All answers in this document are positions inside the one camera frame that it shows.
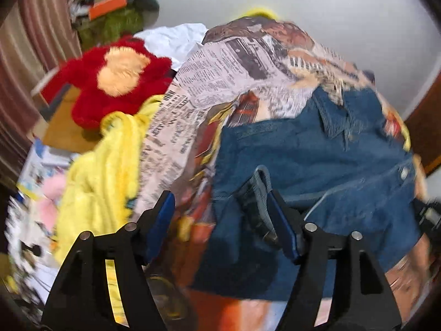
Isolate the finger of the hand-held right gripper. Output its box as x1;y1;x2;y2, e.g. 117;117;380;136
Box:
415;198;441;240

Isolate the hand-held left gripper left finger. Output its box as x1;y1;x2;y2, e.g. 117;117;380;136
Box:
41;190;176;331

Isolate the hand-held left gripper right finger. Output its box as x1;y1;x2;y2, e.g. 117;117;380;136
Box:
266;190;402;331

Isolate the blue denim jacket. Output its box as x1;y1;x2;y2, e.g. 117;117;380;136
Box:
191;84;425;300

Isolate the yellow fleece blanket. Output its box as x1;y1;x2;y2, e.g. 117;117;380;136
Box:
53;5;279;321

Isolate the cardboard box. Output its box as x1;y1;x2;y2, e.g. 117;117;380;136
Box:
32;72;104;154

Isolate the red plush toy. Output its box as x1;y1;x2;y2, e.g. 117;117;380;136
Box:
41;36;173;130

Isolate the newspaper printed blanket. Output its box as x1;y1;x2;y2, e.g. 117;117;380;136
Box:
136;17;436;331

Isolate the white cloth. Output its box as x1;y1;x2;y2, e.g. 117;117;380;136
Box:
133;23;209;71

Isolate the striped brown curtain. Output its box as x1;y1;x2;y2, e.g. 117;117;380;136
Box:
0;0;84;181

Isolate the orange box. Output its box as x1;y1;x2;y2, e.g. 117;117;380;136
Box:
88;0;128;20

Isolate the wooden door frame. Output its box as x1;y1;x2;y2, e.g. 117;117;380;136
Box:
403;72;441;177

